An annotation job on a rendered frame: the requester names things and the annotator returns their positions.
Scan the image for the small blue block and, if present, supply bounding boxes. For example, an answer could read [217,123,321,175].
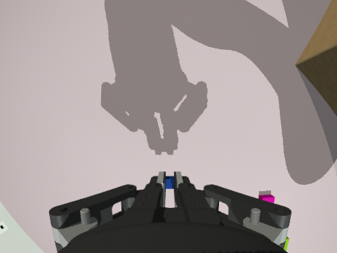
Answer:
[166,176,174,189]

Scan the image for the magenta rectangular block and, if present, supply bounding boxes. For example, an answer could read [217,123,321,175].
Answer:
[258,195,275,203]

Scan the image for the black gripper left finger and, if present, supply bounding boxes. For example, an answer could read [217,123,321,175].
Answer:
[49,171,166,252]

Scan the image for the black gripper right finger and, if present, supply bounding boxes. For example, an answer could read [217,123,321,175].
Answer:
[174,171,291,249]

